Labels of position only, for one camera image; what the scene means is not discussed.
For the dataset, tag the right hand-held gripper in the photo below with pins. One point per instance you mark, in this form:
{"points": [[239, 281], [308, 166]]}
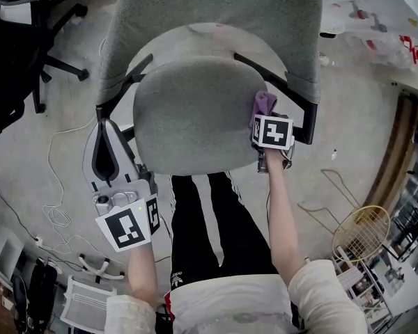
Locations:
{"points": [[273, 132]]}

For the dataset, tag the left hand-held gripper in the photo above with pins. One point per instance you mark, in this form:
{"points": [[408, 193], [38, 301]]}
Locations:
{"points": [[125, 221]]}

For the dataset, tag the purple cloth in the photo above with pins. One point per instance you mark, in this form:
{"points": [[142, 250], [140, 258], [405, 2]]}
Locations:
{"points": [[263, 103]]}

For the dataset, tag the grey fabric office chair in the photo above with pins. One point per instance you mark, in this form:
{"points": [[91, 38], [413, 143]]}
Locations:
{"points": [[195, 110]]}

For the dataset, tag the person's right forearm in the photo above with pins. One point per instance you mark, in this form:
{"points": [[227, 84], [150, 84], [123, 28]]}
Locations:
{"points": [[282, 214]]}

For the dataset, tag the person's left forearm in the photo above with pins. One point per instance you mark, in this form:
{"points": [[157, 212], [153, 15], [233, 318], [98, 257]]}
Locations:
{"points": [[141, 277]]}

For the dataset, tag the white chair base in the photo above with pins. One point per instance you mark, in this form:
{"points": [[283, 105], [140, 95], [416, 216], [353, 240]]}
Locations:
{"points": [[101, 271]]}

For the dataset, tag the black office chair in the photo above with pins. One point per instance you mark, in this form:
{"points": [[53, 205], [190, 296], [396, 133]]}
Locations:
{"points": [[10, 64]]}

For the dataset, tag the white mesh chair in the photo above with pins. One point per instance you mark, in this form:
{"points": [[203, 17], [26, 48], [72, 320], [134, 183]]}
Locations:
{"points": [[87, 301]]}

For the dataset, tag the person's black striped trousers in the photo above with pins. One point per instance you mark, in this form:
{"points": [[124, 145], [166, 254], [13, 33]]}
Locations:
{"points": [[237, 228]]}

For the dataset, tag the white cap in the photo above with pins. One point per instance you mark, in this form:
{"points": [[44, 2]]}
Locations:
{"points": [[332, 26]]}

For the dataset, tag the yellow badminton racket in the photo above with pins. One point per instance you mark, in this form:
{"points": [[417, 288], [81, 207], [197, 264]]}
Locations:
{"points": [[362, 233]]}

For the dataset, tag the clear plastic bag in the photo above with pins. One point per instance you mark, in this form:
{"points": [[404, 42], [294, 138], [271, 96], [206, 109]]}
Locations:
{"points": [[386, 51]]}

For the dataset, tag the person's white top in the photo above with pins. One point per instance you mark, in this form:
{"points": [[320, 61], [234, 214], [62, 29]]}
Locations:
{"points": [[230, 304]]}

